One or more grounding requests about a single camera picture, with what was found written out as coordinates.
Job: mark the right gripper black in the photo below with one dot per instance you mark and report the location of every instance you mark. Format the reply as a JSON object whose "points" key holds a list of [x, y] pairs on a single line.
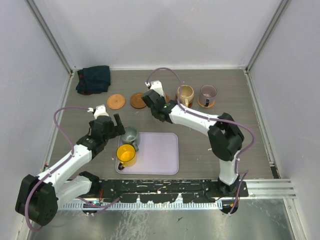
{"points": [[162, 97]]}

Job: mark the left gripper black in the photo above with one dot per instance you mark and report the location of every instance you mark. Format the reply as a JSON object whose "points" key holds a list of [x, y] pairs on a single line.
{"points": [[117, 130]]}

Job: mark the grey-green ceramic mug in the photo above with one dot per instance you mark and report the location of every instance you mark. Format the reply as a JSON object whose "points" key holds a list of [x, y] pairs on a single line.
{"points": [[131, 137]]}

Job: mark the brown wooden coaster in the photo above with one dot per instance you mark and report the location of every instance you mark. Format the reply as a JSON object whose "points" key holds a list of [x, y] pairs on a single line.
{"points": [[167, 98], [186, 102], [136, 100]]}

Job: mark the woven rattan coaster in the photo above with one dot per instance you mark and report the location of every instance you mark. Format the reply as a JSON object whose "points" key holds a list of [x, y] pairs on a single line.
{"points": [[204, 106], [116, 101]]}

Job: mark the beige ceramic mug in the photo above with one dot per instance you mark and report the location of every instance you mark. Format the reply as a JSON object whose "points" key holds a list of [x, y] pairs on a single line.
{"points": [[186, 92]]}

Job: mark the purple transparent mug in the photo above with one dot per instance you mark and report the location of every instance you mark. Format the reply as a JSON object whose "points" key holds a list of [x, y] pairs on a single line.
{"points": [[207, 94]]}

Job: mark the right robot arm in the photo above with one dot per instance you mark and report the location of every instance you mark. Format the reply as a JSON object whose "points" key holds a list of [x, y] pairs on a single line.
{"points": [[225, 138]]}

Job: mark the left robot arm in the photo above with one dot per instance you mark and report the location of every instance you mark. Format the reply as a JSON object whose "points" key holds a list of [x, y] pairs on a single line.
{"points": [[41, 196]]}

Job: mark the yellow transparent mug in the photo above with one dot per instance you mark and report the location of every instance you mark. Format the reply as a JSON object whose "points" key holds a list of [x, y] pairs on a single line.
{"points": [[127, 156]]}

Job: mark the lavender plastic tray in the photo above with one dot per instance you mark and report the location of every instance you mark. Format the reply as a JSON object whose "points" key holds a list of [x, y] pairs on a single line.
{"points": [[158, 155]]}

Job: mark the dark blue folded cloth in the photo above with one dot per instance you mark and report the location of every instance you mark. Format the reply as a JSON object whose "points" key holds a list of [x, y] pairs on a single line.
{"points": [[93, 80]]}

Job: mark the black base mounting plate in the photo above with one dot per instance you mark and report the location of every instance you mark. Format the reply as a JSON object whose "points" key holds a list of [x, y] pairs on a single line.
{"points": [[160, 191]]}

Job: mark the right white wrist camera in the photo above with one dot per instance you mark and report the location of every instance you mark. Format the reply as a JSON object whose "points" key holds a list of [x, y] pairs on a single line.
{"points": [[156, 86]]}

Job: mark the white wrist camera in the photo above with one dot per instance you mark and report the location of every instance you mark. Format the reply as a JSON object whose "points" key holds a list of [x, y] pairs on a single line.
{"points": [[156, 86], [98, 111]]}

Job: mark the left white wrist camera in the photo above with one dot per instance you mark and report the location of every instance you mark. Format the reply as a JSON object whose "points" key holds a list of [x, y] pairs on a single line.
{"points": [[98, 111]]}

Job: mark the slotted cable duct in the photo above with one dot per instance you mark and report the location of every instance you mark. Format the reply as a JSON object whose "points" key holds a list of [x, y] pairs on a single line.
{"points": [[179, 205]]}

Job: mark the aluminium front rail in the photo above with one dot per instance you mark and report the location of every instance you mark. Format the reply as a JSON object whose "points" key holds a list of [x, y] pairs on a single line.
{"points": [[261, 188]]}

